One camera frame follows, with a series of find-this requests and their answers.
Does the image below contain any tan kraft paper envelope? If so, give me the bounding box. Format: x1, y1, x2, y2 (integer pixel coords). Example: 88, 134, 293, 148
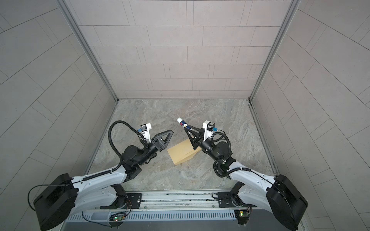
168, 140, 201, 166

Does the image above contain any blue white glue stick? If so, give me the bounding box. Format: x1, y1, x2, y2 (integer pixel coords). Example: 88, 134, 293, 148
177, 117, 190, 129

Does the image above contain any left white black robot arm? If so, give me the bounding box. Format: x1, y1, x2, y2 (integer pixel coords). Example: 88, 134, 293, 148
33, 130, 173, 231

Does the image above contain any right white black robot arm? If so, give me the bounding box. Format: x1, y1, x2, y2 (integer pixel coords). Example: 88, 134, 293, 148
183, 124, 308, 231

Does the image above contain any left green circuit board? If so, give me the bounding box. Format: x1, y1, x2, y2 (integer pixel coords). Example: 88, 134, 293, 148
109, 212, 127, 222

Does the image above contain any right circuit board module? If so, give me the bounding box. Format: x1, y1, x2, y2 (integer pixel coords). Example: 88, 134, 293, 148
234, 210, 251, 226

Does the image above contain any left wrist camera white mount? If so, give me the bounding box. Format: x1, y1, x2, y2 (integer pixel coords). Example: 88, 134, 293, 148
138, 123, 152, 143

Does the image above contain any aluminium mounting rail frame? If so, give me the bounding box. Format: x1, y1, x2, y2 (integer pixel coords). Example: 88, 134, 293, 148
57, 189, 301, 214

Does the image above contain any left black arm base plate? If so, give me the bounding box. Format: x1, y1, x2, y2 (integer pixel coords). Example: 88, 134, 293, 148
100, 193, 142, 209

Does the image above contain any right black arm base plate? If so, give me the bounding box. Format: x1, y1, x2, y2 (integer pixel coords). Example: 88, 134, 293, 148
212, 192, 256, 208

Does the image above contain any white slotted cable duct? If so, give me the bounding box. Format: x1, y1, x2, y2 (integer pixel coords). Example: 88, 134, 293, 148
66, 210, 236, 223

